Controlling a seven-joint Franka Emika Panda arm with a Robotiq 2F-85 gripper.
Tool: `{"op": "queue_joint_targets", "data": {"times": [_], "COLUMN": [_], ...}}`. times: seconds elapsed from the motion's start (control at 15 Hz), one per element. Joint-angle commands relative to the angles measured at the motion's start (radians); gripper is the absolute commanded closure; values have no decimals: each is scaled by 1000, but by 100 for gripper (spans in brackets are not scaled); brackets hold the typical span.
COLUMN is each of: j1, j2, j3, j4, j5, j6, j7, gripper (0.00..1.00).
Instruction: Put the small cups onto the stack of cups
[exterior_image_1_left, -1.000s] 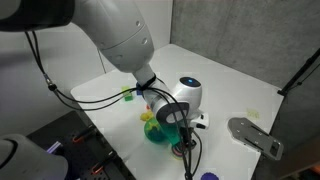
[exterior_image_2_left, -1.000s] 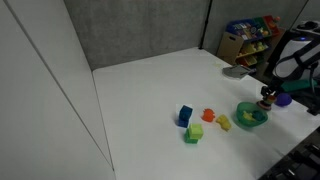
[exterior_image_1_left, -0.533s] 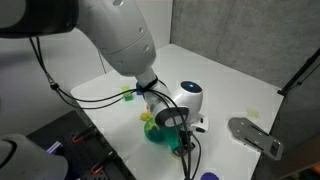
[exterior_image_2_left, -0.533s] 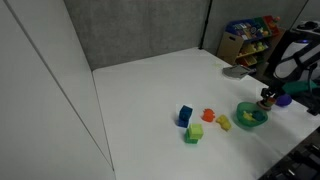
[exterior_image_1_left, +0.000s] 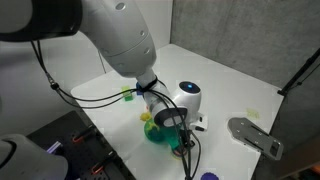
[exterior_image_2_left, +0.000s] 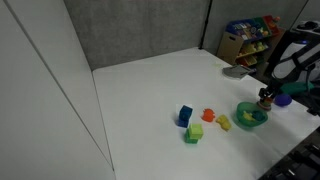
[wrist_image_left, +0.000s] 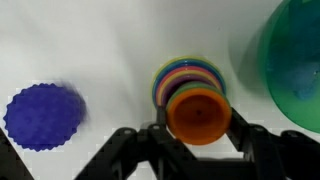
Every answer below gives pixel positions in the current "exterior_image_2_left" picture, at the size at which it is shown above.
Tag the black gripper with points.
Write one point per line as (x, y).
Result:
(270, 89)

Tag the small orange cup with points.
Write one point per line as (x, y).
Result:
(266, 99)

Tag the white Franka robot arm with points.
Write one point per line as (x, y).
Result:
(293, 58)

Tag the purple round toy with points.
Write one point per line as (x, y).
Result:
(265, 105)

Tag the purple scalloped cup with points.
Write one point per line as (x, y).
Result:
(283, 100)

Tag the teal rubber toy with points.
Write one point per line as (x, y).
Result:
(258, 115)

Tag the yellow star-shaped rubber toy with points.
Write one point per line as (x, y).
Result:
(247, 116)

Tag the green translucent bowl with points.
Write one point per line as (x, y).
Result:
(245, 122)

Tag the grey metal mounting plate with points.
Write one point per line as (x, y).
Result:
(237, 72)

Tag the yellow toy bin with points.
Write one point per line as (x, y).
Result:
(248, 60)
(254, 47)

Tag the black table edge clamp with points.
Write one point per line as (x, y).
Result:
(313, 108)

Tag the yellow duck rubber toy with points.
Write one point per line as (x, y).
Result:
(224, 122)

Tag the yellow-green sticker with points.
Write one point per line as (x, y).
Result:
(216, 65)

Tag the orange rubber toy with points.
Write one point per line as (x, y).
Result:
(208, 115)

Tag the wooden toy shelf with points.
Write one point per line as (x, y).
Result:
(228, 46)

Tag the green toy bin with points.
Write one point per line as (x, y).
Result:
(260, 24)

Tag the blue toy bin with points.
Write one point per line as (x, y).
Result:
(240, 27)

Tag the red toy bin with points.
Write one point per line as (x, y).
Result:
(271, 20)

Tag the light green soft block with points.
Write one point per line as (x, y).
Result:
(196, 131)

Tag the blue soft block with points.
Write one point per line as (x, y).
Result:
(185, 112)
(182, 123)

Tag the black tripod pole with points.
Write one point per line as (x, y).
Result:
(205, 23)

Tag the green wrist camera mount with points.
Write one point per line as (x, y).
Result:
(296, 88)

